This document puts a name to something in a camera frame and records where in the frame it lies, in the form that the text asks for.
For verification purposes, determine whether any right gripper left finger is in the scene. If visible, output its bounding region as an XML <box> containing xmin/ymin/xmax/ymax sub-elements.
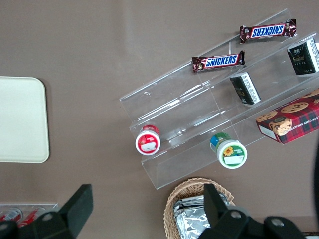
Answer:
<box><xmin>23</xmin><ymin>184</ymin><xmax>95</xmax><ymax>239</ymax></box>

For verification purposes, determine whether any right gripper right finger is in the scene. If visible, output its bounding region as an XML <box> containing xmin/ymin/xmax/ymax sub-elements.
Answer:
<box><xmin>203</xmin><ymin>183</ymin><xmax>251</xmax><ymax>239</ymax></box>

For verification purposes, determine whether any oval tan wicker basket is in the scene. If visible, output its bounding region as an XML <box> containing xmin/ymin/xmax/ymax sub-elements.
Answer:
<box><xmin>163</xmin><ymin>177</ymin><xmax>236</xmax><ymax>239</ymax></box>

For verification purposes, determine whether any beige plastic tray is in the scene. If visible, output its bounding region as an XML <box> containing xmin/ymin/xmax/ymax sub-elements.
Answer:
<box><xmin>0</xmin><ymin>76</ymin><xmax>50</xmax><ymax>164</ymax></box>

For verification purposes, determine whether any silver foil pack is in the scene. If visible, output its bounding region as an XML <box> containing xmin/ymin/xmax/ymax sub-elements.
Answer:
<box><xmin>176</xmin><ymin>208</ymin><xmax>225</xmax><ymax>239</ymax></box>
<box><xmin>173</xmin><ymin>195</ymin><xmax>233</xmax><ymax>218</ymax></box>

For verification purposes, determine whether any clear acrylic bottle rack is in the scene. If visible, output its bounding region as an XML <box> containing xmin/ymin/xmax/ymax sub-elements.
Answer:
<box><xmin>0</xmin><ymin>203</ymin><xmax>59</xmax><ymax>226</ymax></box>

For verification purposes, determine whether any green lid cup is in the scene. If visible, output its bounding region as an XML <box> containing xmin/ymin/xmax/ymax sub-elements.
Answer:
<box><xmin>209</xmin><ymin>132</ymin><xmax>248</xmax><ymax>170</ymax></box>

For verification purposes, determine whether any red lid cup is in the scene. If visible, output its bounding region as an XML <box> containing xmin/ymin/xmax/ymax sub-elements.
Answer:
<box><xmin>135</xmin><ymin>124</ymin><xmax>162</xmax><ymax>156</ymax></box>

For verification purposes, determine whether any clear acrylic stepped display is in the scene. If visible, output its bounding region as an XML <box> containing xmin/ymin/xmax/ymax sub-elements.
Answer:
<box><xmin>119</xmin><ymin>8</ymin><xmax>319</xmax><ymax>191</ymax></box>

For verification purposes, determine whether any red tartan cookie box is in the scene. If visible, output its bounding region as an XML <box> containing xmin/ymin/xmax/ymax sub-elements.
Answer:
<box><xmin>255</xmin><ymin>88</ymin><xmax>319</xmax><ymax>145</ymax></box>

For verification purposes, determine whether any small black box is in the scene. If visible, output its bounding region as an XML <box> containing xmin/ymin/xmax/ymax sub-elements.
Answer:
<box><xmin>229</xmin><ymin>72</ymin><xmax>262</xmax><ymax>108</ymax></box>
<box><xmin>287</xmin><ymin>37</ymin><xmax>319</xmax><ymax>77</ymax></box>

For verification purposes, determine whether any Snickers bar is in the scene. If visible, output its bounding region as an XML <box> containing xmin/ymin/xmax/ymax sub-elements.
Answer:
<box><xmin>239</xmin><ymin>18</ymin><xmax>298</xmax><ymax>45</ymax></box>
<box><xmin>191</xmin><ymin>50</ymin><xmax>246</xmax><ymax>74</ymax></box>

